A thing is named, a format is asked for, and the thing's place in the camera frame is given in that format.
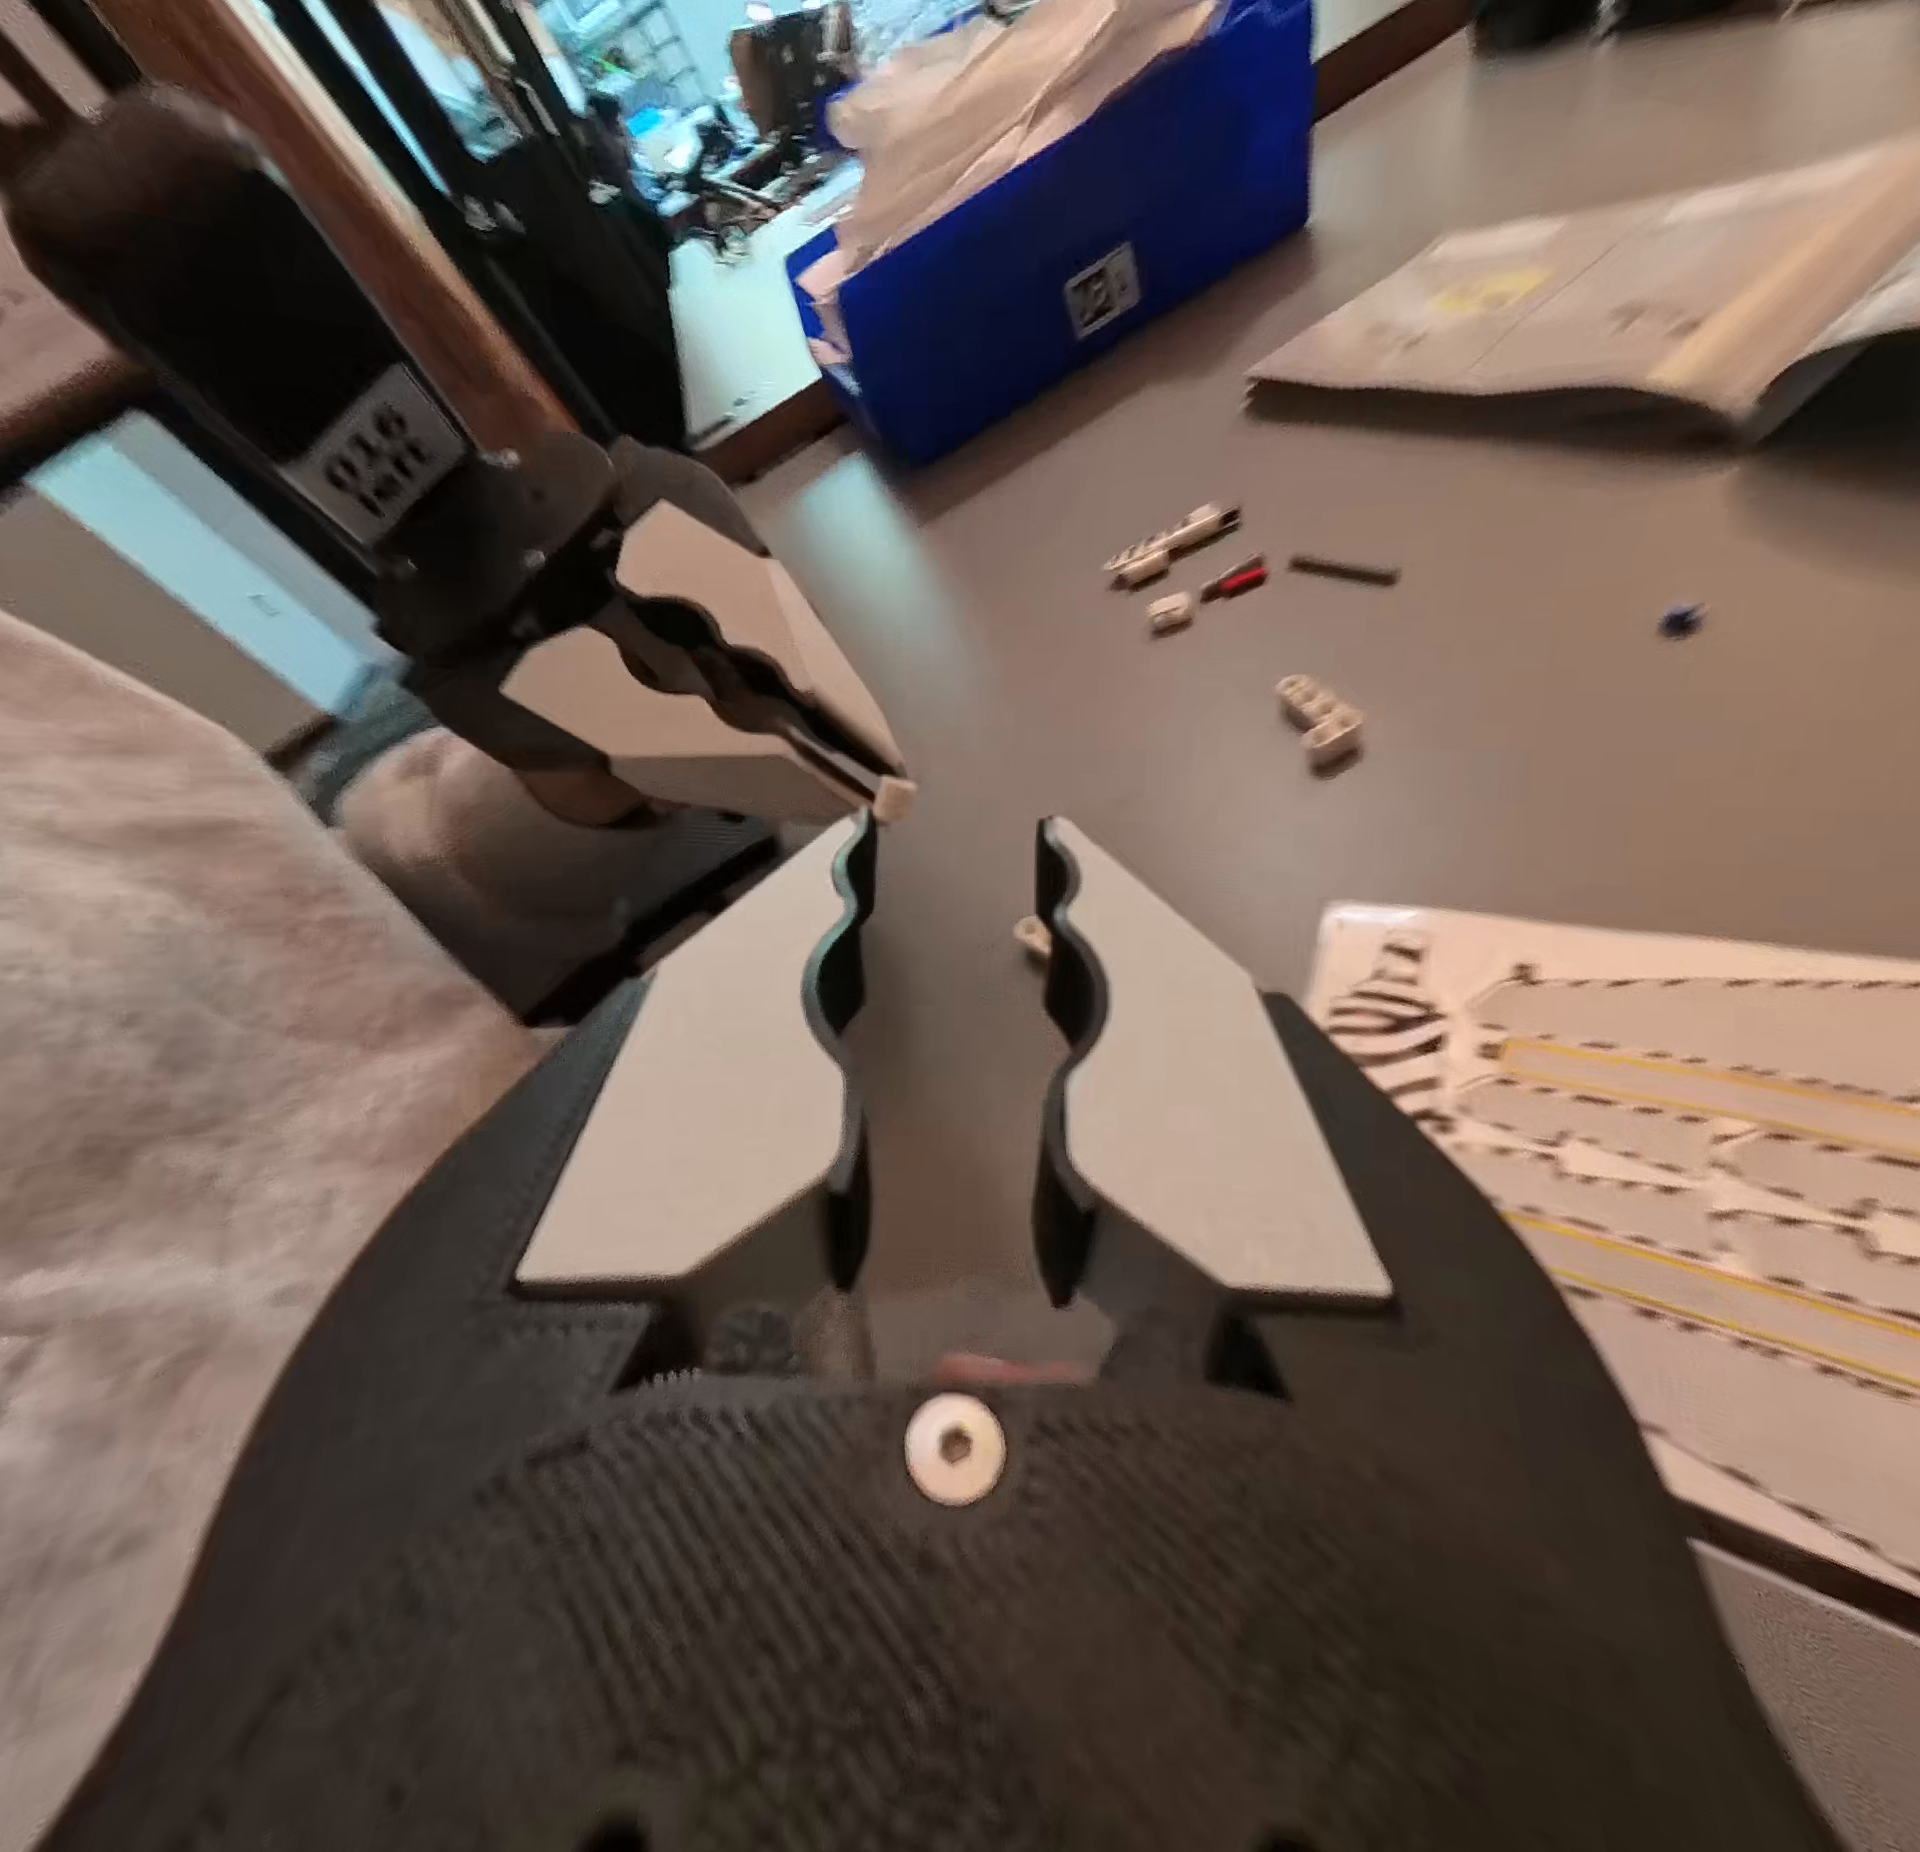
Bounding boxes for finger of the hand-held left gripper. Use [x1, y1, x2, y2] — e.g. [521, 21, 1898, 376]
[604, 499, 907, 792]
[492, 626, 891, 826]

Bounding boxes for blue plastic bin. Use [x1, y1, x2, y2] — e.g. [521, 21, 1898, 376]
[785, 0, 1319, 466]

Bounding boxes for wooden support post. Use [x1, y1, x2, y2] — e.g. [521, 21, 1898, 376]
[44, 0, 616, 452]

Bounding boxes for white L-shaped lego beam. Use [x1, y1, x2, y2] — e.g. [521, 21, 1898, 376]
[1274, 671, 1366, 773]

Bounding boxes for black tripod stand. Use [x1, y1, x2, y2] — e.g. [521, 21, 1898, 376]
[231, 0, 692, 444]

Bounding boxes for crumpled paper bags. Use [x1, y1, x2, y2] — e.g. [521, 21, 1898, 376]
[795, 0, 1247, 341]

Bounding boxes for grey hoodie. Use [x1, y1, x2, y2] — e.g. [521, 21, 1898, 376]
[0, 607, 558, 1852]

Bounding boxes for striped white lego assembly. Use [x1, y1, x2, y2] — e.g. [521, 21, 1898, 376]
[1104, 504, 1244, 589]

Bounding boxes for person's left forearm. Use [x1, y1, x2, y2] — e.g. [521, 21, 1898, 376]
[333, 727, 662, 984]

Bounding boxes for open instruction booklet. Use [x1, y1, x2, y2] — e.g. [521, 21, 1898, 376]
[1245, 142, 1920, 452]

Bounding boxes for zebra striped sticker sheet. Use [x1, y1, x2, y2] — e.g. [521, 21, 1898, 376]
[1304, 905, 1920, 1584]

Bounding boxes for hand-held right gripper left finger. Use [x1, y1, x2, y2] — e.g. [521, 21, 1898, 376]
[512, 813, 881, 1298]

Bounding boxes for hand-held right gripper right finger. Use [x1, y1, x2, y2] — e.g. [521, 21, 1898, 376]
[1030, 813, 1397, 1311]

